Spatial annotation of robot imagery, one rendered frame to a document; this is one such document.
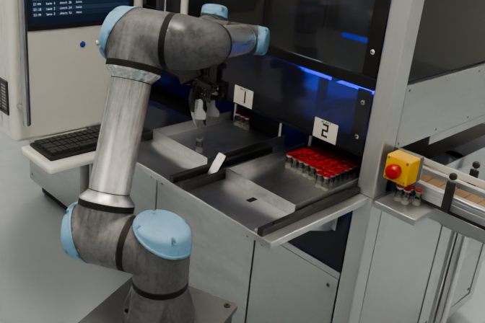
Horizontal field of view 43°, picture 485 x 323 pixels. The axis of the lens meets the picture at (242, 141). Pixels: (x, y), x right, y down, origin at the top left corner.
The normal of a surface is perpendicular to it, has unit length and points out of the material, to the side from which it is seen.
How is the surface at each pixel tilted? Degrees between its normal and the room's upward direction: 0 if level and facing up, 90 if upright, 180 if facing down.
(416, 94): 90
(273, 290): 90
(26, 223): 0
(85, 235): 67
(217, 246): 90
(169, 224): 7
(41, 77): 90
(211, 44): 78
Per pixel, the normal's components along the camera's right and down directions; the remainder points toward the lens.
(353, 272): -0.71, 0.21
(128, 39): -0.14, -0.02
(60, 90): 0.69, 0.33
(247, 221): 0.09, -0.92
